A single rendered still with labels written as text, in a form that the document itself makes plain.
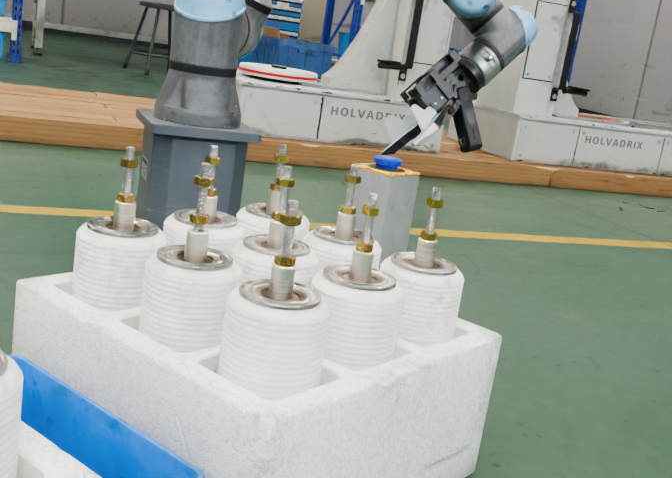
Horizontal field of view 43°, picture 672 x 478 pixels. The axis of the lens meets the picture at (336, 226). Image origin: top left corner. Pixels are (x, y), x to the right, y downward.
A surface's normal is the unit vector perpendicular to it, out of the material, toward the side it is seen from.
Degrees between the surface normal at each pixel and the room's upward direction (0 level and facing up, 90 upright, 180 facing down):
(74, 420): 88
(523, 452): 0
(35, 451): 0
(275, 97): 90
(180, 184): 90
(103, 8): 90
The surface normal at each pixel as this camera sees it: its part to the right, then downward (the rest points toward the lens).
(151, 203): -0.40, 0.15
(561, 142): 0.36, 0.27
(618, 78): -0.92, -0.05
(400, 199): 0.76, 0.26
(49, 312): -0.63, 0.08
